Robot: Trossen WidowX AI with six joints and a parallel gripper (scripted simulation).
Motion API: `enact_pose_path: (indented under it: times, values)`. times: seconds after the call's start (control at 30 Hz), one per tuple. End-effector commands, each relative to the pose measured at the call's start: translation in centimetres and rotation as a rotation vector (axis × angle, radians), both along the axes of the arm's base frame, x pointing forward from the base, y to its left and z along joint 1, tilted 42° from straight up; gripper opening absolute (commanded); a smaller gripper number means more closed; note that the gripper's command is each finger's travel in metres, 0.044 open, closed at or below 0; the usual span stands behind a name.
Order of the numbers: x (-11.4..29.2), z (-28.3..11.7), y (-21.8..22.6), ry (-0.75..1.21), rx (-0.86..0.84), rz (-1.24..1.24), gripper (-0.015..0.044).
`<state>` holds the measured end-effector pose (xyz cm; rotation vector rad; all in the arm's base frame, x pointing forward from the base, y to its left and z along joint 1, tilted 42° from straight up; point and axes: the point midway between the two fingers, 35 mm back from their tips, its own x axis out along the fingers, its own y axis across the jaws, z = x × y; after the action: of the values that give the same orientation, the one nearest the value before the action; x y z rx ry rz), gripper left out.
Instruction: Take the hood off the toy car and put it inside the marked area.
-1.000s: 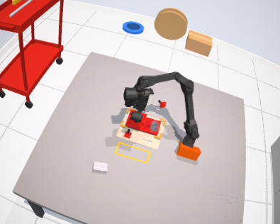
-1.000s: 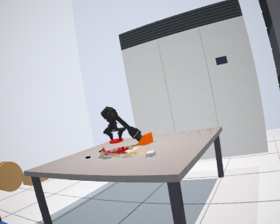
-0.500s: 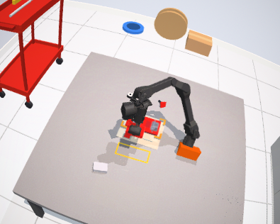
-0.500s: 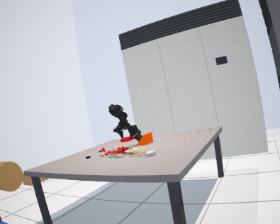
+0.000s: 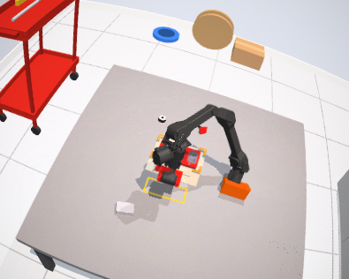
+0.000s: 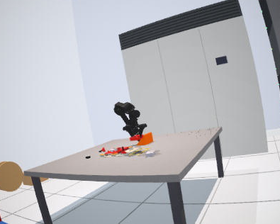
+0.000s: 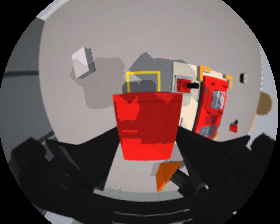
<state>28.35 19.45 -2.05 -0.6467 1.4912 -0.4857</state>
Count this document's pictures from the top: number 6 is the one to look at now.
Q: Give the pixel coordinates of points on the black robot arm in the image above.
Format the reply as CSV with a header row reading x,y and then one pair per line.
x,y
122,109

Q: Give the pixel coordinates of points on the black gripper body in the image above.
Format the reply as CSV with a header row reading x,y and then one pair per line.
x,y
136,123

